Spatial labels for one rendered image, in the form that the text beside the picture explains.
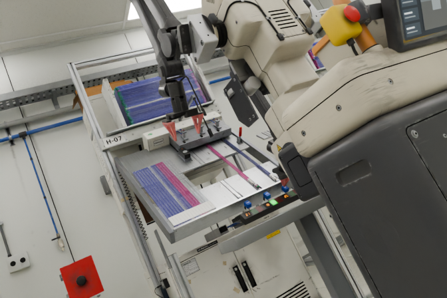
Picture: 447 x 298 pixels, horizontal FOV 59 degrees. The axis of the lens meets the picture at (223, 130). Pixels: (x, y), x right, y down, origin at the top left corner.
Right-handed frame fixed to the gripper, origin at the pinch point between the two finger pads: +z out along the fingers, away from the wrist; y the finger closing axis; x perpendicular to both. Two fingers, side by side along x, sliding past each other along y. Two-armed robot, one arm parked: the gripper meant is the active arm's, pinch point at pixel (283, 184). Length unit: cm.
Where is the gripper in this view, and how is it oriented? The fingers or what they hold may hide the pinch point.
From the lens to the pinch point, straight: 195.6
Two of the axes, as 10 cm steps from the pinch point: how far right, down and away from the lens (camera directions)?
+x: 5.4, 4.0, -7.4
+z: 0.4, 8.7, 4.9
